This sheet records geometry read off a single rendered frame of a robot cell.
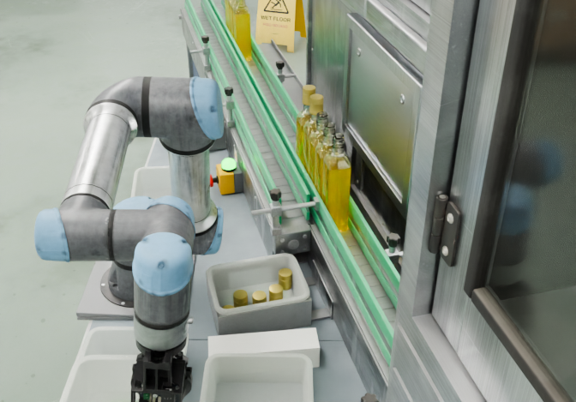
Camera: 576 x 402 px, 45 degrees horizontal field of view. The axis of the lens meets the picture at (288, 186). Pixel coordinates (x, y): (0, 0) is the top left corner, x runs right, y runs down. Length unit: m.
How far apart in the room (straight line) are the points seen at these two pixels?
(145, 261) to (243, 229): 1.09
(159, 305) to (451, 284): 0.41
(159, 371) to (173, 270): 0.18
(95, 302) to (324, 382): 0.59
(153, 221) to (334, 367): 0.72
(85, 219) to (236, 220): 1.04
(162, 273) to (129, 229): 0.13
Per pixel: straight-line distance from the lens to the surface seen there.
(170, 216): 0.99
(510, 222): 0.54
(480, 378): 0.64
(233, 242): 1.91
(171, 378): 1.03
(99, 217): 1.00
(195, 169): 1.42
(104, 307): 1.73
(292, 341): 1.54
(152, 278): 0.89
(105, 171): 1.11
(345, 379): 1.55
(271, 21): 5.12
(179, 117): 1.29
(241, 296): 1.65
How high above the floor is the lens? 1.91
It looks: 33 degrees down
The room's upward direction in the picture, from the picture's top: straight up
